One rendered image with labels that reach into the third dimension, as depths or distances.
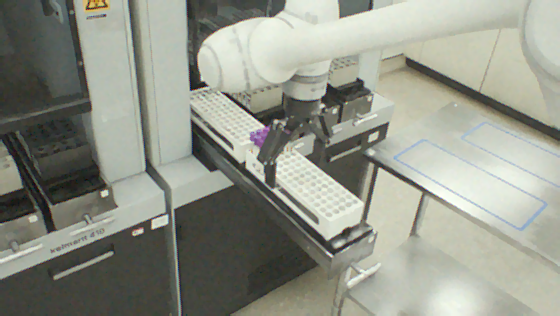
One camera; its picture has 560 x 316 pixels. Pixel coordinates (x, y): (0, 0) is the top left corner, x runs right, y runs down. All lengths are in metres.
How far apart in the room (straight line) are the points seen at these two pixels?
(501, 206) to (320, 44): 0.68
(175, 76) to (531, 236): 0.88
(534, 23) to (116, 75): 0.91
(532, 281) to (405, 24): 1.77
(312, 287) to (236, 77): 1.34
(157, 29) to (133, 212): 0.44
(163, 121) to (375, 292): 0.87
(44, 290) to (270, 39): 0.82
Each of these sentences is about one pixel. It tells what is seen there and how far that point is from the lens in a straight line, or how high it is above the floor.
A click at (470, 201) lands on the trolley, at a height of 0.82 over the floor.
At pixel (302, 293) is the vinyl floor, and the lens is 2.00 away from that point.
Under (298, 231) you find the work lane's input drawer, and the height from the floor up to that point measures 0.79.
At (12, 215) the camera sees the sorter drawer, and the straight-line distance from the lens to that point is 1.16.
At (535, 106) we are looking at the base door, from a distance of 3.38.
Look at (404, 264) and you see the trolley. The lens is 1.79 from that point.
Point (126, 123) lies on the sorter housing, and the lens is 1.23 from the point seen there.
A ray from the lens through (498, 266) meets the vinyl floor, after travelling 2.35.
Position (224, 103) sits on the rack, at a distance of 1.36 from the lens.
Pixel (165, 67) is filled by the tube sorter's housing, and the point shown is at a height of 1.01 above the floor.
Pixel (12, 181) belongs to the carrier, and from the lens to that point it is 1.19.
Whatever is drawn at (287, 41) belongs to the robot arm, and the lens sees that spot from 0.76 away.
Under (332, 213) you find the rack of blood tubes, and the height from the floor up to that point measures 0.86.
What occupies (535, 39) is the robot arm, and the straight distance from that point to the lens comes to 0.44.
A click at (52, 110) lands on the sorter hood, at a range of 1.12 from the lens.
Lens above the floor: 1.54
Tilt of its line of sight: 35 degrees down
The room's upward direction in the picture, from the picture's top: 5 degrees clockwise
